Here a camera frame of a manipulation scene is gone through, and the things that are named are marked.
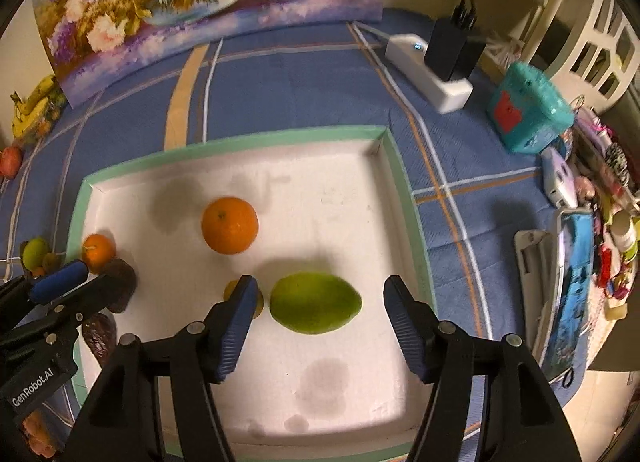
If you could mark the small white device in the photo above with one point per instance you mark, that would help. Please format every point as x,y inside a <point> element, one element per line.
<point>559,176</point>

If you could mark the red apple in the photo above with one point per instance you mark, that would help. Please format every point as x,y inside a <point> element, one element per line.
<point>10,161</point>

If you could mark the pile of small trinkets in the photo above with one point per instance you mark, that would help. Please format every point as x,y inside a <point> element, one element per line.
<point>612,222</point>

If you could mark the yellow-brown longan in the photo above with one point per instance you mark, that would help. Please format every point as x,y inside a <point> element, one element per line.
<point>259,303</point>
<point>51,262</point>

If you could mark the white phone stand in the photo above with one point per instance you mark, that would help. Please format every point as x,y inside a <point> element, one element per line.
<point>535,282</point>

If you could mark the dark brown avocado bottom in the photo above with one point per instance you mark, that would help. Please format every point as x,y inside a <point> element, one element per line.
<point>125,292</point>

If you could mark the teal tin with red label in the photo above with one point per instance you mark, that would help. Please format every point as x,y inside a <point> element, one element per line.
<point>530,109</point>

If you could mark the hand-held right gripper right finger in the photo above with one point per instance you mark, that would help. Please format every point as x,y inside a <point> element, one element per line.
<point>407,329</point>

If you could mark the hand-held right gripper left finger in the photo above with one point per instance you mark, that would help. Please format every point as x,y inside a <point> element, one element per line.
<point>235,327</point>

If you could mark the white tray with teal rim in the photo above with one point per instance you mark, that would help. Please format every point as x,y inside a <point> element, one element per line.
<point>320,176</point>

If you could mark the bunch of yellow bananas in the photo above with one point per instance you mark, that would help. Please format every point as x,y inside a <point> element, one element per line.
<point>35,101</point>

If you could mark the dark brown avocado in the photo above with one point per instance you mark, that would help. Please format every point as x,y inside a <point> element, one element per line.
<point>100,339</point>
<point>125,292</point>

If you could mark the black charger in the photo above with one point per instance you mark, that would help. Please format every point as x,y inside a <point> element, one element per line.
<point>452,49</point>

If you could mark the person's left hand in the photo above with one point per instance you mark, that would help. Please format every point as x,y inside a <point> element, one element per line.
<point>40,437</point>

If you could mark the large orange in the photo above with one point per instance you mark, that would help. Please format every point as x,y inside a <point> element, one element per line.
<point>230,226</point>

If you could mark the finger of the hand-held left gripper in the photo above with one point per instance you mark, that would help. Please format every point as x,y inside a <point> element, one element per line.
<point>85,299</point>
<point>60,283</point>

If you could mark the white power strip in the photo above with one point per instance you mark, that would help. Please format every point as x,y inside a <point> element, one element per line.
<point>447,91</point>

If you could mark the white wooden chair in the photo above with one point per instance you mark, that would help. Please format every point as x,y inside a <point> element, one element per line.
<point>600,36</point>

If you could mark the clear bag of small fruit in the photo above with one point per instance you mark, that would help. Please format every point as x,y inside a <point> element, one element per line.
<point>47,124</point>

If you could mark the flower painting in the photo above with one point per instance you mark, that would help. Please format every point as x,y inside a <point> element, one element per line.
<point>200,6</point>

